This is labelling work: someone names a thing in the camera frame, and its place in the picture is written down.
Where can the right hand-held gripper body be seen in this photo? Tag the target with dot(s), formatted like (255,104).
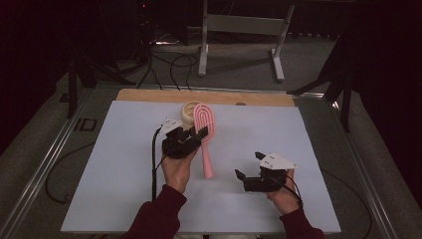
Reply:
(277,162)

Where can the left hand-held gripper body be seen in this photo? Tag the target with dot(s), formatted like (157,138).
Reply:
(180,146)

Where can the cream ribbed cup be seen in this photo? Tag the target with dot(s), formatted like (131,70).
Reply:
(187,114)

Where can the pink hairbrush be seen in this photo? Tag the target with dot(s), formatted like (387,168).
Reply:
(207,159)

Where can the person's left hand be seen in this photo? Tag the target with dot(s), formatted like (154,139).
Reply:
(177,172)

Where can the person's right hand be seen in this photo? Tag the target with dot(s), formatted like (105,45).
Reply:
(285,200)

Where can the white table mat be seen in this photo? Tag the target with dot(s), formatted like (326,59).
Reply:
(126,186)

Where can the black tripod stand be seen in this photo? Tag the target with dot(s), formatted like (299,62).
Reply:
(71,93)
(345,99)

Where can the grey metal stand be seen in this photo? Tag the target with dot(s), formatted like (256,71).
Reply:
(245,25)

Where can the aluminium rail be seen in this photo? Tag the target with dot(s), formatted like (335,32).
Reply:
(40,172)
(368,186)

